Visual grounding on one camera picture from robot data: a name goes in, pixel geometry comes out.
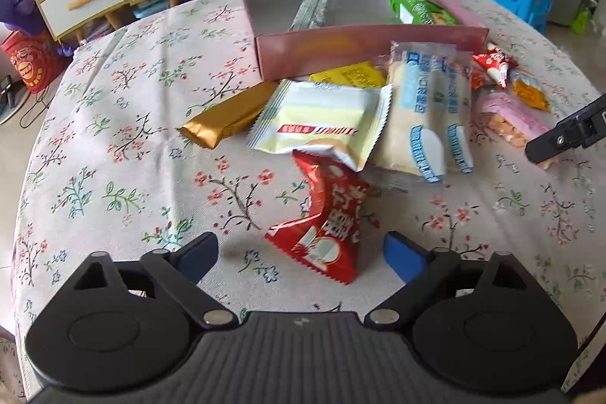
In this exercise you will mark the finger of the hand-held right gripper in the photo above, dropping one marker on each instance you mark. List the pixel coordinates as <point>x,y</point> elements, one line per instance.
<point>561,140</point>

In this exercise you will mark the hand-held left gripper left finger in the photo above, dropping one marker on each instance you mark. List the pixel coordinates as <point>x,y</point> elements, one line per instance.
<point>196,256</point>

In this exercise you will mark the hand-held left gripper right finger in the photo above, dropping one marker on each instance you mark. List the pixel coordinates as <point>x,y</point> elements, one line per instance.
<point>406,257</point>

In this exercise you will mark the orange silver snack packet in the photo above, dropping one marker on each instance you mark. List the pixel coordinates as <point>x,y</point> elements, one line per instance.
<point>531,94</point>

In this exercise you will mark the pink snack packet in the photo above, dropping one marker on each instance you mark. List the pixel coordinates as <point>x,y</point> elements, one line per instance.
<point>504,113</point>

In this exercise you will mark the small red white snack packet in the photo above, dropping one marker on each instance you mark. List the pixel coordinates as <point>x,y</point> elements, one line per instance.
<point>494,65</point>

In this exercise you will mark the white blue rice cracker packet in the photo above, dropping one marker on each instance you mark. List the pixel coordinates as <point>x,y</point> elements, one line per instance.
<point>426,101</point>

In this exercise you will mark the gold bar snack packet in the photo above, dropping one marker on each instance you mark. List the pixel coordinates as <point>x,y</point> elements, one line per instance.
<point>222,117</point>

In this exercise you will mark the white pale yellow snack packet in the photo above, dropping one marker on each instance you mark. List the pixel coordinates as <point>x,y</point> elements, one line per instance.
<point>322,115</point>

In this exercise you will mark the pink cardboard box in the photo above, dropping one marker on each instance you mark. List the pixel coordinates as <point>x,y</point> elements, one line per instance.
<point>331,50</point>

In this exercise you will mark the floral tablecloth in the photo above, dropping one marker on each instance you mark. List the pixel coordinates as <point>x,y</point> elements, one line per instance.
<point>118,148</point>

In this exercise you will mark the green white cracker packet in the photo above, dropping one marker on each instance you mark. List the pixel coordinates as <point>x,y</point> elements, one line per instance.
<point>416,9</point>

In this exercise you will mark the red printed bag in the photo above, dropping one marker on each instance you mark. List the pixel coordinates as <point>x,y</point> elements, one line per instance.
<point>28,63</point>

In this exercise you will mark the silver grey snack packet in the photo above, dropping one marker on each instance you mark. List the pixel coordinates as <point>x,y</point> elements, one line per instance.
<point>308,11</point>

